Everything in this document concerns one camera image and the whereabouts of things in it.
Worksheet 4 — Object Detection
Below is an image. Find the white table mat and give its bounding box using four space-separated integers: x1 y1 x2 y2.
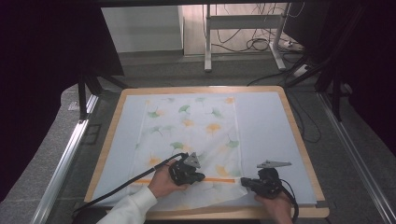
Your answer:
91 91 318 209

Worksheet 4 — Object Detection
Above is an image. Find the hand-held gripper black cable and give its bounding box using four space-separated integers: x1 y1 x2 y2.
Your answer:
72 151 188 217
279 178 300 224

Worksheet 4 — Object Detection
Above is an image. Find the white power strip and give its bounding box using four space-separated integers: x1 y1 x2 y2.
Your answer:
292 63 310 78

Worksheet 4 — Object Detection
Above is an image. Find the white metal desk frame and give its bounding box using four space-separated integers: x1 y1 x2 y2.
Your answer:
203 3 288 73

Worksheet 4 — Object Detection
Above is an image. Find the black metal stand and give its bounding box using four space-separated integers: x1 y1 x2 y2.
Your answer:
77 69 132 121
284 46 344 123

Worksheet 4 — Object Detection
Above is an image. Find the left hand-held gripper black cable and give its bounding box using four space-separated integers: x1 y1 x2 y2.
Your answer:
72 151 188 217

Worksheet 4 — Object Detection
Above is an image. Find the right hand-held gripper black cable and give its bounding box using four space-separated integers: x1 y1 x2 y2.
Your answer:
279 178 300 224

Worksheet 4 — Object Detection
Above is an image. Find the aluminium floor rail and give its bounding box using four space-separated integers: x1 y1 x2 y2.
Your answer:
317 91 396 224
30 94 100 224

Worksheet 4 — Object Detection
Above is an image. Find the white cabinet panel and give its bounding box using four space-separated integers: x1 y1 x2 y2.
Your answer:
100 5 185 54

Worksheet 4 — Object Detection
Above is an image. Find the black floor plate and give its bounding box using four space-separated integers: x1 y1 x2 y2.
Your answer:
82 123 103 146

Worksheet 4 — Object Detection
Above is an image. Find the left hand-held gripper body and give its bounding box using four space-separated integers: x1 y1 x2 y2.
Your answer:
167 151 202 188

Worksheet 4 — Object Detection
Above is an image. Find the person's right hand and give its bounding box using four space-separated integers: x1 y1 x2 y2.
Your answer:
254 190 294 224

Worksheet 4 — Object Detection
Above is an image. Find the black curtain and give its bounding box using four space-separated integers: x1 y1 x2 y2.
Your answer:
0 0 126 203
311 0 396 156

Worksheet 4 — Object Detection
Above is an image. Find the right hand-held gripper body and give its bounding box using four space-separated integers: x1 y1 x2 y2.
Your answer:
256 160 293 201

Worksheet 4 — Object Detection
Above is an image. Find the white leaf-print cloth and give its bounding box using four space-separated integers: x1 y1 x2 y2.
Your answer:
128 95 248 211

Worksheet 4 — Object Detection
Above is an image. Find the person's left hand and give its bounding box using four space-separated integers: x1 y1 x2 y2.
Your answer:
147 167 190 200

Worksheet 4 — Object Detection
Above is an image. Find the black looped floor cable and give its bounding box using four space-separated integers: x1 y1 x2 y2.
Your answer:
287 92 322 145

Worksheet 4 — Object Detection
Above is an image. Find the tangle of black floor cables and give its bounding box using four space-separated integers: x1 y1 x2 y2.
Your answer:
214 27 273 54

